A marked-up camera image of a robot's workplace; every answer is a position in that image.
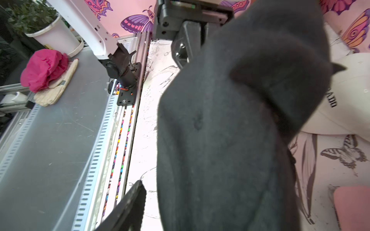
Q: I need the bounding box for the white Colorado cap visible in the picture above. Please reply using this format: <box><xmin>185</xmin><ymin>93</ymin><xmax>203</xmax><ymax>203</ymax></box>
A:
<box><xmin>301</xmin><ymin>53</ymin><xmax>370</xmax><ymax>141</ymax></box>

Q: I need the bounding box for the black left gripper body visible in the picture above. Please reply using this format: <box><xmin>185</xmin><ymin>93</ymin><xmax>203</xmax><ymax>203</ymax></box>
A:
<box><xmin>152</xmin><ymin>0</ymin><xmax>234</xmax><ymax>40</ymax></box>

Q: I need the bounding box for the white pot with plant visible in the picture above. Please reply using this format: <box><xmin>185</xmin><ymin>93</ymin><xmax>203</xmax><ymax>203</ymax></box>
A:
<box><xmin>5</xmin><ymin>1</ymin><xmax>84</xmax><ymax>58</ymax></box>

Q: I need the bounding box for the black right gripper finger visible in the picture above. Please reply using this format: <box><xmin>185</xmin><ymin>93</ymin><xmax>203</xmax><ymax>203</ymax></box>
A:
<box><xmin>96</xmin><ymin>180</ymin><xmax>146</xmax><ymax>231</ymax></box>

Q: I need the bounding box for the black cap with white patch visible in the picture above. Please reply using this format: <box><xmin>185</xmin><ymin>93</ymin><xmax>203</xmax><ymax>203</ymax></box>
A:
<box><xmin>157</xmin><ymin>1</ymin><xmax>343</xmax><ymax>231</ymax></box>

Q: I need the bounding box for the pink cap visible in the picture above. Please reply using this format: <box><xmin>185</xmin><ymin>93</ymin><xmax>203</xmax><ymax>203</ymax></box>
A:
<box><xmin>334</xmin><ymin>186</ymin><xmax>370</xmax><ymax>231</ymax></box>

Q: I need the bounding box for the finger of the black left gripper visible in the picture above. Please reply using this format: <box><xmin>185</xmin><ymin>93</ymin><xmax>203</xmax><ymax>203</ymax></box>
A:
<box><xmin>171</xmin><ymin>21</ymin><xmax>220</xmax><ymax>69</ymax></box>

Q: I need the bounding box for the magenta cloth outside cell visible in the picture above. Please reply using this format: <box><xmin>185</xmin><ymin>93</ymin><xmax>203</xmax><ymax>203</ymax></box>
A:
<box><xmin>20</xmin><ymin>49</ymin><xmax>69</xmax><ymax>93</ymax></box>

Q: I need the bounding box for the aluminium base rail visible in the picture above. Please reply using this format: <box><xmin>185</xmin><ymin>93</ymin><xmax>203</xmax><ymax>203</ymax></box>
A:
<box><xmin>71</xmin><ymin>32</ymin><xmax>151</xmax><ymax>231</ymax></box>

